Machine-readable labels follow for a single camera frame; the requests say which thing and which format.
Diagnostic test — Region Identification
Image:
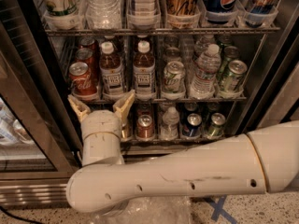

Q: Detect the crumpled clear plastic bag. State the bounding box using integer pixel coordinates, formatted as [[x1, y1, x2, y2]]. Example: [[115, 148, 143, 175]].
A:
[[88, 197, 192, 224]]

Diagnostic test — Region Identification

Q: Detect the white green soda can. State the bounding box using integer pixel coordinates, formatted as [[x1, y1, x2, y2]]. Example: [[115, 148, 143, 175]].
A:
[[162, 61, 186, 100]]

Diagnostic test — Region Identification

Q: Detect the blue tape cross mark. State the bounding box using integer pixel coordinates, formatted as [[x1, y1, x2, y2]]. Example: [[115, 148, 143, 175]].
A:
[[204, 196, 237, 224]]

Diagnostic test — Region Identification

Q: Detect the clear water bottle shelf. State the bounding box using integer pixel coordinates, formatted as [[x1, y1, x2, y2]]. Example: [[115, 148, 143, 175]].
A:
[[189, 44, 221, 99], [160, 106, 179, 141], [86, 0, 121, 30]]

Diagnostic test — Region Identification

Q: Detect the silver can behind soda can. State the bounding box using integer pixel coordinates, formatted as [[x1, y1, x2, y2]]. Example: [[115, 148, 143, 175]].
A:
[[163, 47, 181, 63]]

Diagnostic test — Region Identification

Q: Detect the front green soda can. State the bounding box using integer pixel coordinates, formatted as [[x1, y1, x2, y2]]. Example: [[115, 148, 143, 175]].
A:
[[217, 60, 248, 98]]

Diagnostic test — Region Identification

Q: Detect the green can bottom shelf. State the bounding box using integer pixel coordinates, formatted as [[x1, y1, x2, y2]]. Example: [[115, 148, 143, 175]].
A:
[[206, 113, 226, 139]]

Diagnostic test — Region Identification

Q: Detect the steel fridge glass door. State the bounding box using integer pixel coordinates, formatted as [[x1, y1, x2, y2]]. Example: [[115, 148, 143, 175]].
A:
[[0, 16, 78, 180]]

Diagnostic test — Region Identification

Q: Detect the clear water bottle bottom shelf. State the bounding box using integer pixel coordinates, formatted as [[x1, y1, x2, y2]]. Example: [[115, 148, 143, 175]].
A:
[[160, 106, 179, 141]]

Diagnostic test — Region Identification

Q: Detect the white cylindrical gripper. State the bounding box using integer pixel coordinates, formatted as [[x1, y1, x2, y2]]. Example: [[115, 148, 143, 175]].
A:
[[67, 90, 135, 166]]

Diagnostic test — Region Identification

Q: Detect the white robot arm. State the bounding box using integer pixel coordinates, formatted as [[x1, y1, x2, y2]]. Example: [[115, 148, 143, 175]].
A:
[[66, 91, 299, 215]]

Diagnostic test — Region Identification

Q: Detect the bottom wire shelf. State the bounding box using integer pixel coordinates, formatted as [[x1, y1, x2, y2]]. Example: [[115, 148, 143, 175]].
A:
[[121, 134, 227, 147]]

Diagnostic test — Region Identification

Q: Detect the middle red cola can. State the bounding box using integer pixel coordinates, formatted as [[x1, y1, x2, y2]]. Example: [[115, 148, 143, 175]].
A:
[[75, 48, 98, 83]]

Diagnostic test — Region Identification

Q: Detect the blue pepsi can bottom shelf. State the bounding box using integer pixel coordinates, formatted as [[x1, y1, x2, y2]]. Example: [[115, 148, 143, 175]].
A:
[[182, 113, 202, 137]]

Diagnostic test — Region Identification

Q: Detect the white labelled bottle top shelf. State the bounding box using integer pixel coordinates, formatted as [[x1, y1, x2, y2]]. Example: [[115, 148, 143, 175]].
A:
[[128, 0, 158, 26]]

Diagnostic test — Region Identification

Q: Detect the middle wire shelf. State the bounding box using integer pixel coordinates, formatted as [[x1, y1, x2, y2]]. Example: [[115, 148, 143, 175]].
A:
[[72, 91, 248, 105]]

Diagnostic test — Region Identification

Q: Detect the blue pepsi bottle top shelf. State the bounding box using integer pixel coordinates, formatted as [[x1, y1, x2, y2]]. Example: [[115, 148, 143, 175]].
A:
[[204, 0, 236, 24]]

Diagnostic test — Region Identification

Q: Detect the front red cola can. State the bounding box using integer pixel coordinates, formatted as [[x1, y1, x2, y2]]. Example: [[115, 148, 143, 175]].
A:
[[69, 62, 97, 101]]

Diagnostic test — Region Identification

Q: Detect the bronze can bottom shelf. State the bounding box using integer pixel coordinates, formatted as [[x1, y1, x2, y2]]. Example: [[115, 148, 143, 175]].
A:
[[121, 120, 133, 141]]

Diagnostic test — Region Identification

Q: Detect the clear water bottle middle shelf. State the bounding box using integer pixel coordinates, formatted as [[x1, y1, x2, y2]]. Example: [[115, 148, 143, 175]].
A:
[[189, 44, 221, 99]]

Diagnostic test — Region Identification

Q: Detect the white green tall can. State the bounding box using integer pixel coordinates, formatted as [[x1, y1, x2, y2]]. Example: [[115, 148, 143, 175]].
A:
[[37, 0, 84, 18]]

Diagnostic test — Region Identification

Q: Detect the red can bottom shelf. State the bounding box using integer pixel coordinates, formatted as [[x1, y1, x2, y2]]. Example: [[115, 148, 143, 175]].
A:
[[136, 115, 154, 139]]

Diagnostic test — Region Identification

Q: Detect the red cola can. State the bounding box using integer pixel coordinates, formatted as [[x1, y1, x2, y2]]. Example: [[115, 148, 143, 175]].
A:
[[75, 48, 98, 83], [69, 62, 97, 101], [78, 36, 98, 54]]

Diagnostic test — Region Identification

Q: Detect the black cable on floor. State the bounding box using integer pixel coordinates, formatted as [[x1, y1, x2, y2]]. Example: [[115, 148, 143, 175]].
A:
[[0, 204, 45, 224]]

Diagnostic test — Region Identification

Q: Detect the clear water bottle top shelf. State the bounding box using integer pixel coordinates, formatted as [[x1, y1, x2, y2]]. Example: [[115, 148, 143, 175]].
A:
[[86, 0, 121, 30]]

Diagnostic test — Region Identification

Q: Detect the wire shelf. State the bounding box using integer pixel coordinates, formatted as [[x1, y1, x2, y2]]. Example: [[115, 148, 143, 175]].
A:
[[72, 91, 248, 105], [45, 24, 280, 36], [121, 134, 227, 147]]

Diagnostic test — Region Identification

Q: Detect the rear green soda can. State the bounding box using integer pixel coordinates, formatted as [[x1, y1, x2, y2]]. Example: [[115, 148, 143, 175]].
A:
[[217, 46, 240, 80]]

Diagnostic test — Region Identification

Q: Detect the stainless steel fridge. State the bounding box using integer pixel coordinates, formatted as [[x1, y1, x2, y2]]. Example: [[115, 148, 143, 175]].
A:
[[0, 0, 299, 207]]

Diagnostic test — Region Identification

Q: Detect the rear red cola can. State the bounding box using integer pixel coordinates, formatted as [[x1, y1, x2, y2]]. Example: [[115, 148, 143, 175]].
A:
[[78, 36, 98, 54]]

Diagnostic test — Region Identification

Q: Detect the top wire shelf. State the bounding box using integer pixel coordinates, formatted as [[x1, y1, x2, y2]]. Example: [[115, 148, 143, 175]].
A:
[[45, 24, 280, 36]]

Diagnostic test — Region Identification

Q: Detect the blue energy drink can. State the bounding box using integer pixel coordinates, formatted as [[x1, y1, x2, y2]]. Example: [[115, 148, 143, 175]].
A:
[[245, 0, 277, 28]]

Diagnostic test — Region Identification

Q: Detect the brown tea bottle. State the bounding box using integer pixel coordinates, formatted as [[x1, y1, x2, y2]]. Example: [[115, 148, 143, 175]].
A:
[[99, 41, 125, 95], [133, 41, 155, 101]]

